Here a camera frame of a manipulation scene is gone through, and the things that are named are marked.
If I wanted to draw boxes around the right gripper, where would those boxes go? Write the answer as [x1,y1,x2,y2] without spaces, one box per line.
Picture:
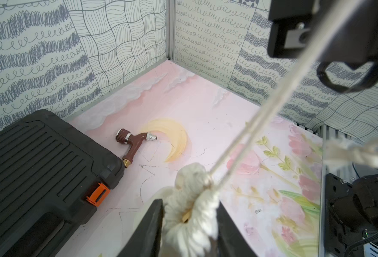
[267,1,378,64]

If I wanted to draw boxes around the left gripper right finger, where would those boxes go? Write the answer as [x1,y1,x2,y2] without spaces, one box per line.
[216,202,256,257]

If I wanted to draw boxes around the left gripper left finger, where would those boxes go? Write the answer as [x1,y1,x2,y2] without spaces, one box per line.
[117,199,164,257]

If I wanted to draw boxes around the beige cloth soil bag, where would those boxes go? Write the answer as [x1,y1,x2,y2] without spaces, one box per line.
[134,0,378,257]

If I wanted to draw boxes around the black plastic tool case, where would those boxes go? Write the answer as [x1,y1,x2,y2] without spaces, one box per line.
[0,110,125,257]

